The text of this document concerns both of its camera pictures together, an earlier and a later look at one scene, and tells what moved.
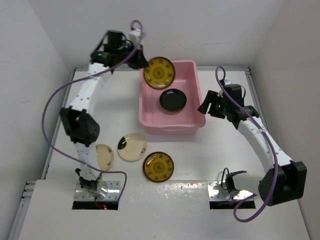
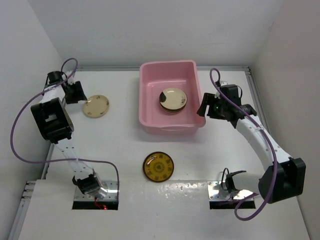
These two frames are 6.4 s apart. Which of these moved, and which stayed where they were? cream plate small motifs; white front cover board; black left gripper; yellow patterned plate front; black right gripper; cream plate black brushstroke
Moved: cream plate small motifs; cream plate black brushstroke; black left gripper
Stayed: yellow patterned plate front; black right gripper; white front cover board
